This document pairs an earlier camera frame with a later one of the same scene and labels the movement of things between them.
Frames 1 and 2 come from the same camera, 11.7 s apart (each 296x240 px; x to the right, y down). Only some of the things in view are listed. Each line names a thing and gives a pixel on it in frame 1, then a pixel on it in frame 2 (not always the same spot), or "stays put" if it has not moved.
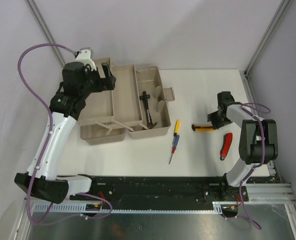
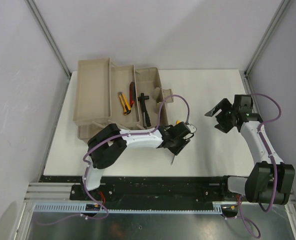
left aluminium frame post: (40, 22) stays put
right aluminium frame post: (244, 74) stays put
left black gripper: (103, 84) -> (176, 151)
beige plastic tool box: (108, 116) stays put
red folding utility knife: (227, 142) -> (132, 93)
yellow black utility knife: (203, 128) -> (126, 105)
